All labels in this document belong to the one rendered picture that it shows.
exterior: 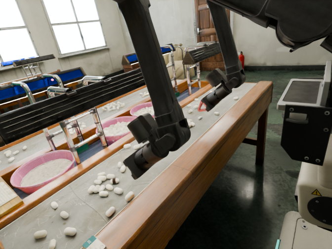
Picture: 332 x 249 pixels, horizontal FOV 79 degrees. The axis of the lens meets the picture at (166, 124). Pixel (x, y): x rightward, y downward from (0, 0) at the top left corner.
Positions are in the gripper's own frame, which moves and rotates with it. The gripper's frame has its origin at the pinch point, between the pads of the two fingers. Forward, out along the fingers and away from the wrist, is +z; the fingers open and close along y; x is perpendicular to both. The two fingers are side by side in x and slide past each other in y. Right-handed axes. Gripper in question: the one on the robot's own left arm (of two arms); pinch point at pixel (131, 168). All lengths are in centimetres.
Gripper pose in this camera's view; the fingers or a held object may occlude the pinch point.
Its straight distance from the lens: 69.4
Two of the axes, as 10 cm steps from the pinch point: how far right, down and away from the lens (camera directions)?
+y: -6.1, 4.2, -6.7
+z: -5.2, 4.4, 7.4
